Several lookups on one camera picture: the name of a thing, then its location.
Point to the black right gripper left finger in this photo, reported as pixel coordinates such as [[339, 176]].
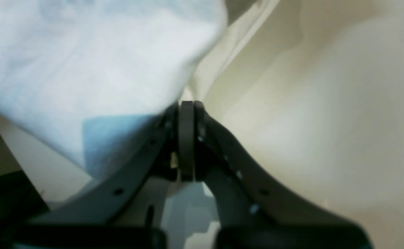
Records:
[[88, 222]]

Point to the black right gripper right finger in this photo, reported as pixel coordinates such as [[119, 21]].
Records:
[[255, 210]]

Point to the white printed t-shirt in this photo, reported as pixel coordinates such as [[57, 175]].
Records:
[[90, 78]]

